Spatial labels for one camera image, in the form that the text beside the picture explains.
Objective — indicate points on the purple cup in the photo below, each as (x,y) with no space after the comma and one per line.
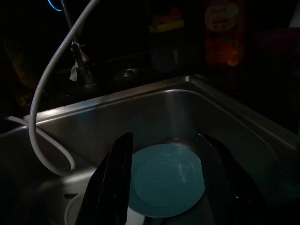
(276,51)

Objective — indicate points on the light blue plate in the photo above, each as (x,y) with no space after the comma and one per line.
(164,180)

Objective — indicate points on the white bowl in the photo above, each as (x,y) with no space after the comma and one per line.
(70,211)

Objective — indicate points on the stainless steel sink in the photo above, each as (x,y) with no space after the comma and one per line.
(164,110)

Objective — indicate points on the round metal sink cap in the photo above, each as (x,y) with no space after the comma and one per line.
(126,73)

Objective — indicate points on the orange dish soap pump bottle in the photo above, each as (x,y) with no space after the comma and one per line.
(222,35)

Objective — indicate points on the dark sponge holder box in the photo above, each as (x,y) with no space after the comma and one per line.
(166,51)

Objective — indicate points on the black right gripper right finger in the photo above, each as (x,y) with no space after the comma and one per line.
(225,192)

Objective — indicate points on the yellow and pink sponge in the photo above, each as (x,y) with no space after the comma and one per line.
(167,22)

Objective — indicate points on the chrome gooseneck faucet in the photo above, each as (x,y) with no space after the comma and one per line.
(82,61)

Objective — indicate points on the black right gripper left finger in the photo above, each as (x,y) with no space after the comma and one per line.
(110,187)

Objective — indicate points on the white cutting board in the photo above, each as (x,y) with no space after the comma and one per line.
(295,16)

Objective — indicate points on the white tape wrap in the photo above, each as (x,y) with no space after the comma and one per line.
(74,72)

